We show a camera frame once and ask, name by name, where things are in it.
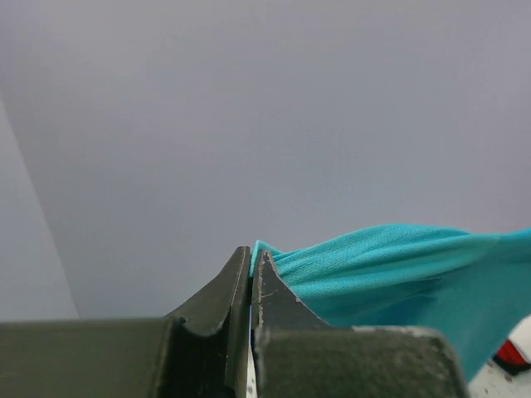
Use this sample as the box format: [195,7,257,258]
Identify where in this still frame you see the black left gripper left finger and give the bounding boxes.
[1,246,251,398]

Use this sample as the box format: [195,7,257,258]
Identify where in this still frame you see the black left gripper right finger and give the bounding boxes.
[251,250,469,398]

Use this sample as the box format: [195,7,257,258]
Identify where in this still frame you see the teal t shirt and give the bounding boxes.
[271,224,530,380]

